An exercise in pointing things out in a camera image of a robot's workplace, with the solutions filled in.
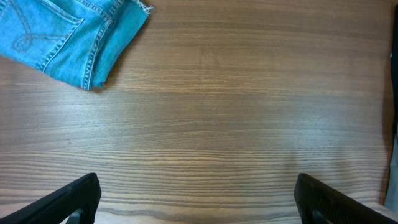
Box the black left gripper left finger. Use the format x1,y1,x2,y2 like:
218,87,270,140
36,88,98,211
1,173,101,224

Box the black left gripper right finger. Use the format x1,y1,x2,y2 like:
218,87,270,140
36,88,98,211
294,173,397,224

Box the light blue denim jeans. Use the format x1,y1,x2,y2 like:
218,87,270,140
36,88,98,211
1,0,152,90

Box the light blue garment in pile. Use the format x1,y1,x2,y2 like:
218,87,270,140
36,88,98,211
384,136,398,213

